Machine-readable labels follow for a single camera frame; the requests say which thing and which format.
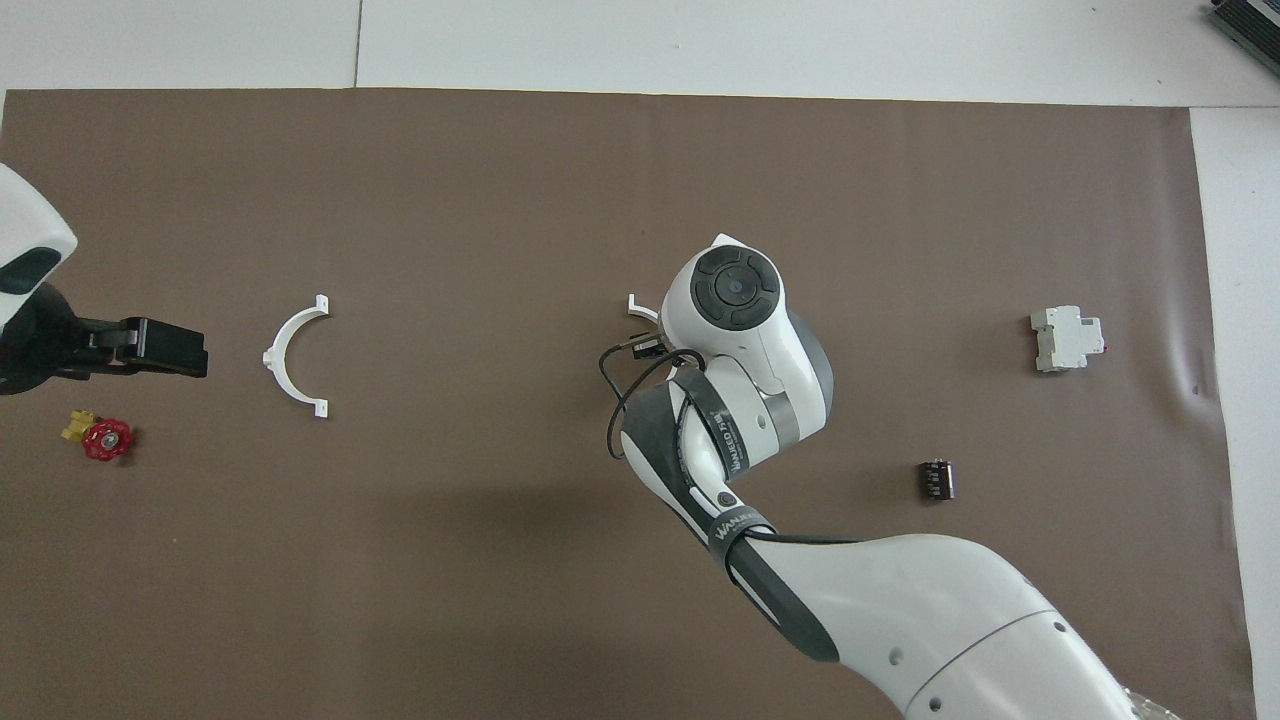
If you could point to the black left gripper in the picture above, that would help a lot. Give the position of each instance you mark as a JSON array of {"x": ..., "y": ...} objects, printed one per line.
[{"x": 40, "y": 345}]

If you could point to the white half pipe clamp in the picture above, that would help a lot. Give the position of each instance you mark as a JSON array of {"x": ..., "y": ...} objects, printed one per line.
[
  {"x": 269, "y": 358},
  {"x": 633, "y": 303}
]

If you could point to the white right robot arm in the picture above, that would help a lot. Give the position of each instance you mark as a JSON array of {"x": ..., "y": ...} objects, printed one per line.
[{"x": 950, "y": 620}]

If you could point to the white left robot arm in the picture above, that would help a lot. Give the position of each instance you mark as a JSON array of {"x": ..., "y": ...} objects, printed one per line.
[{"x": 25, "y": 220}]

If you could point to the red handwheel brass valve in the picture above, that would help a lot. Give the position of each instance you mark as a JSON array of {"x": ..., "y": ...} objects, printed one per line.
[{"x": 106, "y": 440}]

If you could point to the brown paper mat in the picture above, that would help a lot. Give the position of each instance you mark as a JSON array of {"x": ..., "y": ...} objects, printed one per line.
[{"x": 400, "y": 580}]

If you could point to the black cylindrical capacitor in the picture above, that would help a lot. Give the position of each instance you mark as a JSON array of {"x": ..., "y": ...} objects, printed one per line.
[{"x": 937, "y": 480}]

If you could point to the white circuit breaker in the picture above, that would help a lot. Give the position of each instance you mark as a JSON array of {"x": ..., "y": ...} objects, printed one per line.
[{"x": 1065, "y": 340}]

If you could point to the grey finned device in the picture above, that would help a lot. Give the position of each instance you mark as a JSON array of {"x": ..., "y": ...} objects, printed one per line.
[{"x": 1250, "y": 20}]

